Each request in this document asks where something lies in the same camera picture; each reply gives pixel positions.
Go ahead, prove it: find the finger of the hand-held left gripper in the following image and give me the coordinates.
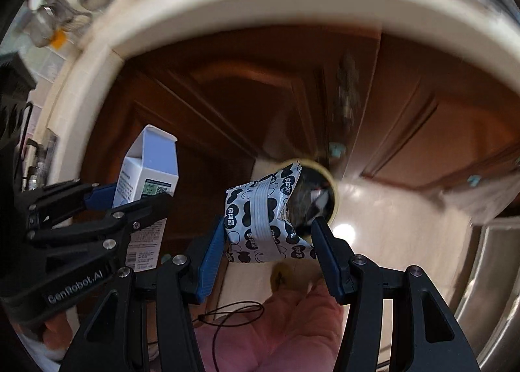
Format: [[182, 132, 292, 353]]
[[26, 193, 172, 260], [14, 178, 120, 227]]

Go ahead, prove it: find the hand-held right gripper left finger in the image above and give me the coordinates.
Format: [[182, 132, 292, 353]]
[[73, 218, 227, 372]]

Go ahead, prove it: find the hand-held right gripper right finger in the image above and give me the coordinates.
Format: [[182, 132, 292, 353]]
[[311, 218, 482, 372]]

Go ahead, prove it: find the white and blue paper box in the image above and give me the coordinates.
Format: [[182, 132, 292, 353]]
[[111, 124, 179, 272]]

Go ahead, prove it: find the black and white snack wrapper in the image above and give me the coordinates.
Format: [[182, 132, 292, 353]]
[[224, 161, 321, 265]]

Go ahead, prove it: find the person's left hand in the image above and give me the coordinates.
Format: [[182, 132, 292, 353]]
[[41, 309, 82, 357]]

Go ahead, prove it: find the pink clothing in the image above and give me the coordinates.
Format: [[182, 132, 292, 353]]
[[195, 270, 366, 372]]

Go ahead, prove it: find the stainless steel basin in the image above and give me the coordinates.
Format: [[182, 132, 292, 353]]
[[453, 218, 520, 372]]

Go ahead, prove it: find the brown wooden cabinet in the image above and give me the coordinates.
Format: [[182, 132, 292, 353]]
[[81, 25, 520, 219]]

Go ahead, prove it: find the blurry metal kitchenware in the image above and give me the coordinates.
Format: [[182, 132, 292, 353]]
[[22, 0, 119, 52]]

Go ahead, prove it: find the thin black cord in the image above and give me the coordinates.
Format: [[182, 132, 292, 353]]
[[194, 302, 266, 372]]

